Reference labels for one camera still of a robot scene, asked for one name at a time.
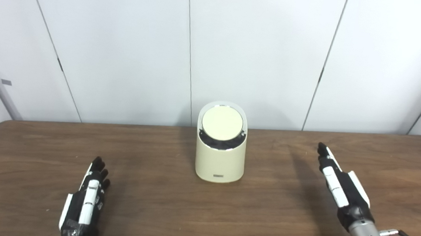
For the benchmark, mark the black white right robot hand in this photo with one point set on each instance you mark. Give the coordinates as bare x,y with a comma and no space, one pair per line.
354,202

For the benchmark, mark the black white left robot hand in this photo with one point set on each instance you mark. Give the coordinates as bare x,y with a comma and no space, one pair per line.
74,208

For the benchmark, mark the cream round bin lid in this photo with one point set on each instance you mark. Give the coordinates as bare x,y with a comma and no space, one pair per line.
222,122

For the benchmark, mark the cream-colored bin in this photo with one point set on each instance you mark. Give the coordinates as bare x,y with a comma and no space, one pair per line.
220,161

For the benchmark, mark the small grey wall tag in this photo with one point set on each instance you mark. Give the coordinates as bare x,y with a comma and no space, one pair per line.
6,82

